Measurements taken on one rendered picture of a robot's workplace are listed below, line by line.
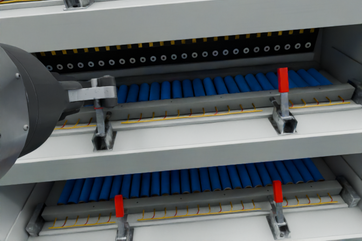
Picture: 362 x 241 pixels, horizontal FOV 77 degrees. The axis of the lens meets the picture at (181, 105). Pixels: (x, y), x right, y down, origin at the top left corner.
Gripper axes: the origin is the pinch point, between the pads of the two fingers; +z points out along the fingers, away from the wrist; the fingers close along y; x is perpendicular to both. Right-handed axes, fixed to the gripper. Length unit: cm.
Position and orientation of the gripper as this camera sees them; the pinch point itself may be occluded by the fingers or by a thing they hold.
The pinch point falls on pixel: (95, 92)
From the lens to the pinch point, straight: 33.9
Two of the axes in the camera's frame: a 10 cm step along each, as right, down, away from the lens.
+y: 10.0, -0.9, 0.1
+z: -0.1, -1.0, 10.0
